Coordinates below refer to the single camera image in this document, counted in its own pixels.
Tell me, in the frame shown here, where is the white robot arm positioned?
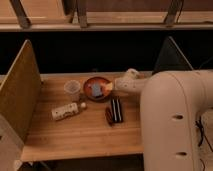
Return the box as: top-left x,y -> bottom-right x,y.
114,70 -> 213,171

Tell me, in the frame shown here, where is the brown ceramic bowl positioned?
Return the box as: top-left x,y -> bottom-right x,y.
83,76 -> 112,101

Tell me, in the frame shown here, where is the grey sponge in bowl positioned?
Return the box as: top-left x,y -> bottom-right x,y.
91,83 -> 103,97

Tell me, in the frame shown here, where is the clear plastic cup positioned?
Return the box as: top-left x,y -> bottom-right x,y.
64,80 -> 81,101

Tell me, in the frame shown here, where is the right dark side panel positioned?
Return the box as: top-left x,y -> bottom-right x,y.
152,36 -> 193,74

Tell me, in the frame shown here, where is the left wooden side panel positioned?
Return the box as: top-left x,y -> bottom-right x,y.
0,40 -> 42,171

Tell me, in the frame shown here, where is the black cable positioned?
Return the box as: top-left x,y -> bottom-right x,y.
195,116 -> 213,171

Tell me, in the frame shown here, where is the wooden shelf rail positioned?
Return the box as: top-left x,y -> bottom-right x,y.
0,0 -> 213,32

